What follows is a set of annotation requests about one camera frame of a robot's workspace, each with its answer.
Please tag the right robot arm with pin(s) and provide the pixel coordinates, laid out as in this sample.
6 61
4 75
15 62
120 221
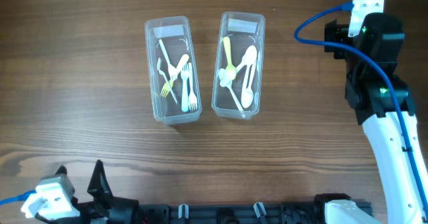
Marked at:
387 114

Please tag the yellow plastic spoon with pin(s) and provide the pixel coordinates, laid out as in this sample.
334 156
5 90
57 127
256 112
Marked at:
230 69

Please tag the left clear plastic container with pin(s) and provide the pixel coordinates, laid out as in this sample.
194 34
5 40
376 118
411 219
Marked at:
176 35

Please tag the white fork diagonal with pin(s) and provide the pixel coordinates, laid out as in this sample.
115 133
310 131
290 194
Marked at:
192 96

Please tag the clear plastic container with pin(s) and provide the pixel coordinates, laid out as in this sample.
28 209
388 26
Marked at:
176 35
244 30

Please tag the cream plastic fork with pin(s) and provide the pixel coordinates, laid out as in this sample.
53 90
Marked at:
181 63

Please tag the white spoon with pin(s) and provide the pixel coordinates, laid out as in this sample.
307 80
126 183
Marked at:
237 103
239 68
247 92

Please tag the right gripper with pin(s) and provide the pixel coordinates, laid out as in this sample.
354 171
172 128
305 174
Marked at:
333 39

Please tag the small white fork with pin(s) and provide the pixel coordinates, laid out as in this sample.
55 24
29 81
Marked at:
184 101

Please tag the right clear plastic container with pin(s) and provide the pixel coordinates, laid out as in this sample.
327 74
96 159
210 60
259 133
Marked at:
244 30

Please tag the bent white plastic fork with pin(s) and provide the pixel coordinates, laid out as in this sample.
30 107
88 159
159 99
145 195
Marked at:
165 80

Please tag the white spoon vertical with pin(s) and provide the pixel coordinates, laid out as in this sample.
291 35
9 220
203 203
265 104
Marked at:
250 55

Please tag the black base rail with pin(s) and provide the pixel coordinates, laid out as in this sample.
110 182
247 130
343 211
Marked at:
283 213

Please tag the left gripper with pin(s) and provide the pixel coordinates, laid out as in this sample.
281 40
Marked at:
84 203

